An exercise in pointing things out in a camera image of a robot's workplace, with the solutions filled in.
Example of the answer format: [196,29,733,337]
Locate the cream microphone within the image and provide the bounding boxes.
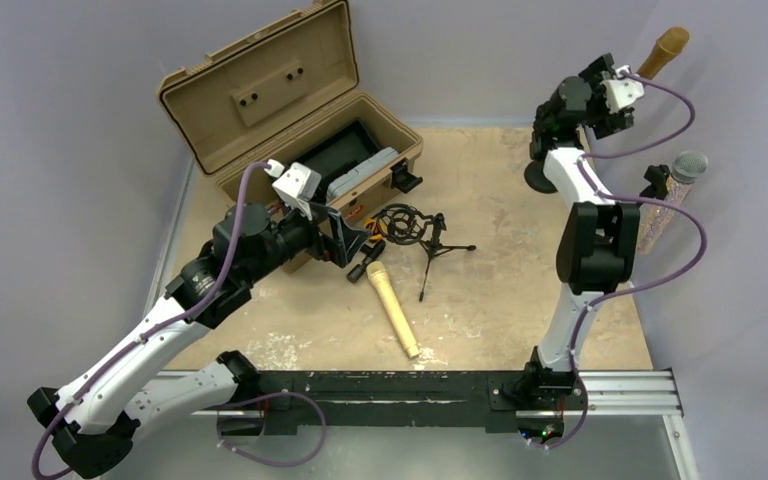
[366,261,420,359]

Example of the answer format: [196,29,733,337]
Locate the black tripod microphone stand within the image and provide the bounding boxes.
[372,203,477,302]

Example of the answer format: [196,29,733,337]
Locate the brown microphone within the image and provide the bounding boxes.
[636,26,690,80]

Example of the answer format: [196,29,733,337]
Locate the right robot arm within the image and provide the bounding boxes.
[499,53,643,404]

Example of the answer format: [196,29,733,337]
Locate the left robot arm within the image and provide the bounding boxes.
[27,204,369,479]

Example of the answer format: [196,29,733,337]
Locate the black stand for silver microphone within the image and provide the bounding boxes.
[640,164,670,200]

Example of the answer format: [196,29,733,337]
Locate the black round base stand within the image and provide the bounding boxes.
[523,160,557,194]

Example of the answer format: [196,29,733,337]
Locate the silver glitter microphone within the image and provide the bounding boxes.
[637,150,709,255]

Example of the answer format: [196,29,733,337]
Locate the yellow tape measure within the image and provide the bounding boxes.
[363,218,383,243]

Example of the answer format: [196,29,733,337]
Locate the black cylindrical tool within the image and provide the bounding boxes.
[346,240,386,284]

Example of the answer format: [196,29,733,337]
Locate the grey plastic case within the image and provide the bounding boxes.
[326,147,399,203]

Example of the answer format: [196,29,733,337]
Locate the black toolbox tray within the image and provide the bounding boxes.
[292,118,381,184]

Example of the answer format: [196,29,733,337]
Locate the tan plastic toolbox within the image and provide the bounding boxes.
[156,0,425,275]

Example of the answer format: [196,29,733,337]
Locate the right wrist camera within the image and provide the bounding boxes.
[601,65,645,114]

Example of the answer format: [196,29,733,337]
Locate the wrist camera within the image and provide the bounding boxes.
[272,163,321,220]
[601,65,645,114]

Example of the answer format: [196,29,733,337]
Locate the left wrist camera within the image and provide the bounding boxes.
[272,163,321,220]

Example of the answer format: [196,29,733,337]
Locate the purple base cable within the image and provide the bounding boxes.
[216,391,328,469]

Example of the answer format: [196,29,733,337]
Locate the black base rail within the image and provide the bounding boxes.
[226,370,587,438]

